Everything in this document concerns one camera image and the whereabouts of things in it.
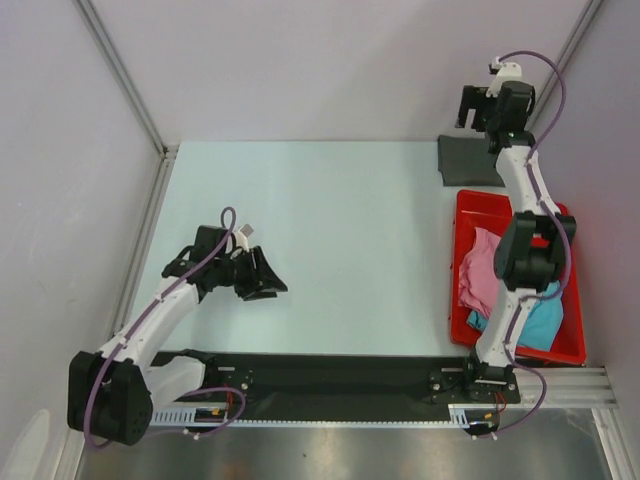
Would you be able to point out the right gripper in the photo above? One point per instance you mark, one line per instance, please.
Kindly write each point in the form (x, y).
(472, 98)

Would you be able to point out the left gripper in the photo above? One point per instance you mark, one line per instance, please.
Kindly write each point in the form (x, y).
(261, 282)

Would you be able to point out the dark grey t shirt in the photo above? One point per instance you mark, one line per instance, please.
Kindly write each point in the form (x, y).
(466, 162)

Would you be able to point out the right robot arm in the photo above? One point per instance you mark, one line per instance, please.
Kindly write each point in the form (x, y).
(535, 250)

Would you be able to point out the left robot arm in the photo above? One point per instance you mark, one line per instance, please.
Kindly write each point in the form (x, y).
(114, 392)

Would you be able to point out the red plastic bin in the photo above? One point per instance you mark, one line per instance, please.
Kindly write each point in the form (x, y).
(492, 212)

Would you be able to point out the pink t shirt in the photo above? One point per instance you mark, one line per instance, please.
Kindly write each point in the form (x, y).
(478, 285)

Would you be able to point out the blue t shirt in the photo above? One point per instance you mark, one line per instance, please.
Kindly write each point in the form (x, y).
(540, 330)

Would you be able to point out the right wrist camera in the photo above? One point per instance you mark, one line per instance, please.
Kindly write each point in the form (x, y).
(502, 71)

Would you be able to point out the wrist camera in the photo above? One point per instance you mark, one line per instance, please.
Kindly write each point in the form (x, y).
(502, 71)
(241, 238)

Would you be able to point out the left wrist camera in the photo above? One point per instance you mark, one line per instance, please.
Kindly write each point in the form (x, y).
(241, 238)

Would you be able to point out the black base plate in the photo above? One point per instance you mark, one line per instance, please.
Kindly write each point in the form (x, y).
(349, 388)

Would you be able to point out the right aluminium corner post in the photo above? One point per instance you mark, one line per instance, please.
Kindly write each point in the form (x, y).
(556, 79)

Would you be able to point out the aluminium corner post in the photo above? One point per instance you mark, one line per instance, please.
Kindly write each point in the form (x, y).
(105, 44)
(556, 79)

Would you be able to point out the left aluminium corner post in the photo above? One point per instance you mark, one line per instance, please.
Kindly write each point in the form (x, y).
(105, 44)

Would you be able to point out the left cable duct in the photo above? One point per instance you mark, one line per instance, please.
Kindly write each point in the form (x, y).
(190, 417)

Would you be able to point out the cable duct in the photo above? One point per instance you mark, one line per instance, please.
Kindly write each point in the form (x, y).
(190, 417)
(477, 415)

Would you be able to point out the right cable duct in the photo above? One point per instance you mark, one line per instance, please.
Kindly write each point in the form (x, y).
(477, 415)

